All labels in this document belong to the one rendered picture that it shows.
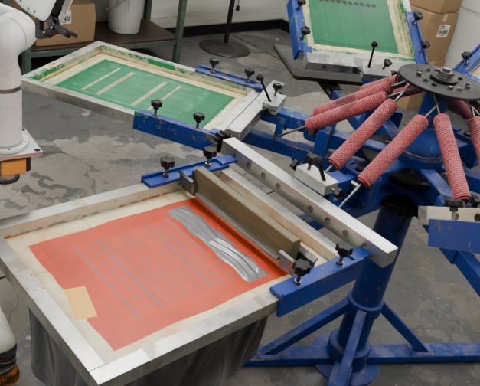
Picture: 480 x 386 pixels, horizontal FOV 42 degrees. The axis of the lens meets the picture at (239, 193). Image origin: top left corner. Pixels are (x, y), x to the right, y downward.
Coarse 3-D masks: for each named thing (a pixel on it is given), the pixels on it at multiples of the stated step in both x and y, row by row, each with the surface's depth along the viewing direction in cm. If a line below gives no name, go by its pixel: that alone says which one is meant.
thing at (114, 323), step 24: (240, 240) 173; (264, 264) 166; (96, 288) 147; (216, 288) 154; (240, 288) 156; (96, 312) 140; (120, 312) 141; (168, 312) 144; (192, 312) 145; (120, 336) 135; (144, 336) 136
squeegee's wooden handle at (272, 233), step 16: (208, 176) 179; (208, 192) 180; (224, 192) 174; (224, 208) 176; (240, 208) 171; (256, 208) 169; (240, 224) 172; (256, 224) 167; (272, 224) 163; (272, 240) 164; (288, 240) 159
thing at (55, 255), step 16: (160, 208) 180; (192, 208) 183; (208, 208) 184; (112, 224) 169; (128, 224) 170; (144, 224) 172; (176, 224) 174; (224, 224) 178; (48, 240) 159; (64, 240) 160; (80, 240) 161; (48, 256) 154; (64, 256) 155; (64, 272) 150; (80, 272) 151; (64, 288) 145
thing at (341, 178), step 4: (332, 172) 198; (336, 172) 199; (340, 172) 199; (332, 176) 196; (336, 176) 197; (340, 176) 197; (344, 176) 198; (340, 180) 195; (344, 180) 195; (348, 180) 196; (304, 184) 189; (340, 184) 194; (344, 184) 196; (348, 184) 197; (312, 188) 187; (344, 188) 197; (348, 188) 199; (316, 192) 187; (344, 192) 198; (324, 196) 191
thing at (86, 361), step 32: (128, 192) 178; (160, 192) 185; (256, 192) 190; (0, 224) 155; (32, 224) 160; (288, 224) 180; (0, 256) 145; (32, 288) 138; (64, 320) 131; (224, 320) 140; (256, 320) 147; (64, 352) 128; (160, 352) 128; (96, 384) 119
